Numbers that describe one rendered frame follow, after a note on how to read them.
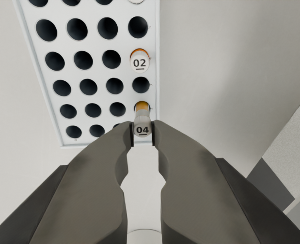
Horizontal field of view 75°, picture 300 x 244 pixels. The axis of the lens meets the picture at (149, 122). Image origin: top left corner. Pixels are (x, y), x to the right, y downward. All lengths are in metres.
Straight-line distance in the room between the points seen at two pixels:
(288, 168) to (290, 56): 1.44
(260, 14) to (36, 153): 0.25
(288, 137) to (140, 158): 1.27
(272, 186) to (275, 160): 0.73
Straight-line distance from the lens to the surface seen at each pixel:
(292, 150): 1.53
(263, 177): 0.83
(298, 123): 1.41
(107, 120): 0.16
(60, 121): 0.17
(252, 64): 0.20
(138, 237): 0.33
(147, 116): 0.15
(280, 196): 0.79
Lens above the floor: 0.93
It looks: 59 degrees down
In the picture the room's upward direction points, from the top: 176 degrees clockwise
